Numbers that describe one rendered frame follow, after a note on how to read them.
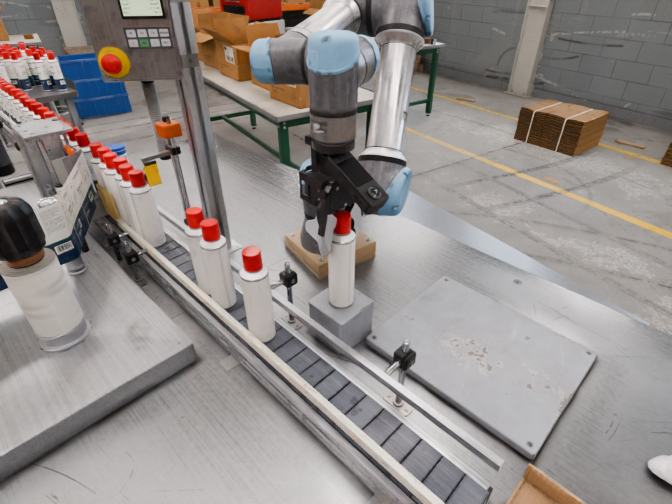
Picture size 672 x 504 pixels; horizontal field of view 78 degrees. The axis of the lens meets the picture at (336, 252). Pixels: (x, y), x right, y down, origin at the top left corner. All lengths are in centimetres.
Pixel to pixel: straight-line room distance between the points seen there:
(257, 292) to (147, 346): 26
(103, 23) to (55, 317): 57
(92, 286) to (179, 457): 49
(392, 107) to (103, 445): 87
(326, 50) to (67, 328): 69
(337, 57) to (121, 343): 66
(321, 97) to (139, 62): 49
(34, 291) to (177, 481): 41
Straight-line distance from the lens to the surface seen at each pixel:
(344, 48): 63
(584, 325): 109
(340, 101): 65
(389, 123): 100
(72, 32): 852
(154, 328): 94
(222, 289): 89
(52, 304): 91
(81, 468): 85
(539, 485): 78
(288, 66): 77
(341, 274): 78
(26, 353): 101
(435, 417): 65
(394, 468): 65
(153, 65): 102
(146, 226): 115
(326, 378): 78
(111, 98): 587
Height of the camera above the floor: 149
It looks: 35 degrees down
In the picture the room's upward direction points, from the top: straight up
